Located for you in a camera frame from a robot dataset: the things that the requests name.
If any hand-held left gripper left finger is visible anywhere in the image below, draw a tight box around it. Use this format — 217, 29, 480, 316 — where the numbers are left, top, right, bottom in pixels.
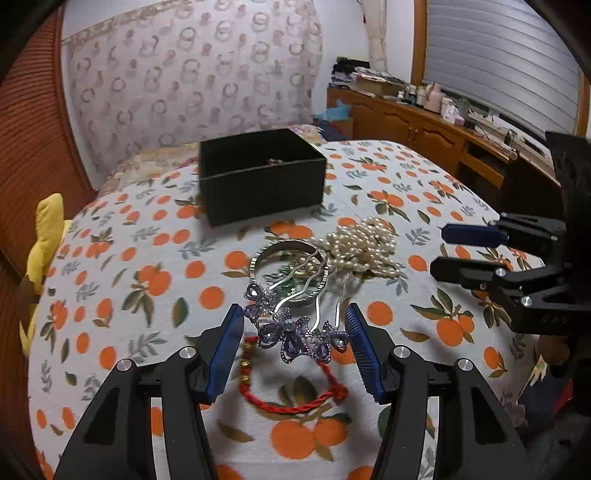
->
54, 304, 245, 480

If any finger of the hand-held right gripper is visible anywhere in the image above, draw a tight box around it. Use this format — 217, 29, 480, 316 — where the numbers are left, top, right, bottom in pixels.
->
429, 255, 575, 334
441, 212, 567, 262

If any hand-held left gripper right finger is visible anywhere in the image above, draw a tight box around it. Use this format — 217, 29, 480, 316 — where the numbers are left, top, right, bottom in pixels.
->
345, 302, 536, 480

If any purple rhinestone hairpin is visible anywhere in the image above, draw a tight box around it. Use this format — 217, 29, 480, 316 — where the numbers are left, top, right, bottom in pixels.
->
243, 251, 354, 365

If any red cord bracelet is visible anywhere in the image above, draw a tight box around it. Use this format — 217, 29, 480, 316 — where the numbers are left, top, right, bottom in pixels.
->
238, 336, 349, 416

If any pearl hair ornament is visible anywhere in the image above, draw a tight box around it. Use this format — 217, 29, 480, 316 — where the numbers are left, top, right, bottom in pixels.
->
314, 218, 402, 280

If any silver bangle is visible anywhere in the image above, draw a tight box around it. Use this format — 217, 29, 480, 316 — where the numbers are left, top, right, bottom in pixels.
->
249, 239, 332, 309

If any black jewelry box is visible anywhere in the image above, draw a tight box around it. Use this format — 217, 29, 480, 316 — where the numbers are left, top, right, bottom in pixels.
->
198, 128, 328, 227

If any person's right hand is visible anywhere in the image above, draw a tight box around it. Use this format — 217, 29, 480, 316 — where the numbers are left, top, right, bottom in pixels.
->
538, 335, 572, 376

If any wooden cabinet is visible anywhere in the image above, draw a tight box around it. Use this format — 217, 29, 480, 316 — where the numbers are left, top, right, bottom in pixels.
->
327, 88, 561, 190

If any pale purple bottle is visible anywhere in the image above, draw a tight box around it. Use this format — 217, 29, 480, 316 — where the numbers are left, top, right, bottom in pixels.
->
442, 98, 466, 125

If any pink bottle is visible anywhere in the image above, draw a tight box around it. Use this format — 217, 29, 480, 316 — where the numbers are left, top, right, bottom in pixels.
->
424, 82, 444, 112

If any orange fruit print cloth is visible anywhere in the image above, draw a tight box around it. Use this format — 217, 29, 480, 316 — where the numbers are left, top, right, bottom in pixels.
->
28, 138, 561, 480

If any blue plastic bag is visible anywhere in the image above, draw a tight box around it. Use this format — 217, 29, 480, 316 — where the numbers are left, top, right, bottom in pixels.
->
323, 99, 354, 121

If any pile of papers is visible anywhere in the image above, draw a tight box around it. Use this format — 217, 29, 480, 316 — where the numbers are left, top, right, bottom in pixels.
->
330, 56, 407, 97

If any grey window blind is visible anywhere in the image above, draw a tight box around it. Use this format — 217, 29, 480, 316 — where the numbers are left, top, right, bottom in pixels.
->
422, 0, 583, 134

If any yellow plush toy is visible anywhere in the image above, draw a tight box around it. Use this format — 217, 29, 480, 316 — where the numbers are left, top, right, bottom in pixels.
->
19, 193, 72, 356

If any white textured pipe cover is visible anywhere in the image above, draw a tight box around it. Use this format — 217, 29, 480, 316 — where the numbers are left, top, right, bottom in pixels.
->
365, 0, 391, 70

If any brown slatted wardrobe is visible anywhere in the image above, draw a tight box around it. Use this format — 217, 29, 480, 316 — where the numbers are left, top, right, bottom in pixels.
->
0, 9, 98, 287

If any wooden window frame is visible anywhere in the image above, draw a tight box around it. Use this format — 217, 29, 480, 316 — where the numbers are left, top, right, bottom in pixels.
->
411, 0, 591, 139

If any ring pattern curtain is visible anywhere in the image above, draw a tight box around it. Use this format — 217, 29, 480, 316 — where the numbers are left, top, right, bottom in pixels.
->
60, 0, 324, 185

